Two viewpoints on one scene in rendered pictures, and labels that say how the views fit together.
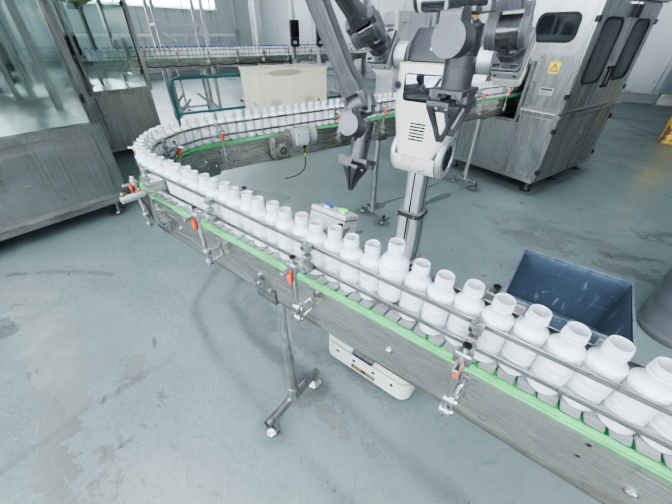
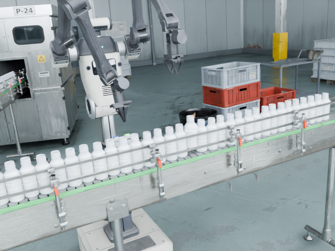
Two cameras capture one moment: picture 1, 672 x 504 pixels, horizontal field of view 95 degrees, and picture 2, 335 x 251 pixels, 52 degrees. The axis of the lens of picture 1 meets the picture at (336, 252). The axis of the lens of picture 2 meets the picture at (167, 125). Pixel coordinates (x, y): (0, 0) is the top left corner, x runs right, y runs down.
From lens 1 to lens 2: 1.36 m
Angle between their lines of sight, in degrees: 59
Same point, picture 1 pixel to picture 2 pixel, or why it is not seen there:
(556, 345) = (247, 118)
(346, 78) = (106, 63)
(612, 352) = (256, 110)
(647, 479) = (279, 141)
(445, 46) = (182, 40)
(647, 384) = (265, 113)
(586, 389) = (258, 127)
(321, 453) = not seen: outside the picture
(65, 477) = not seen: outside the picture
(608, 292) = not seen: hidden behind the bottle
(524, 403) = (252, 145)
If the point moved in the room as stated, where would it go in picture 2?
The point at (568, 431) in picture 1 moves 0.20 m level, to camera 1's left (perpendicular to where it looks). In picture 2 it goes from (263, 144) to (255, 157)
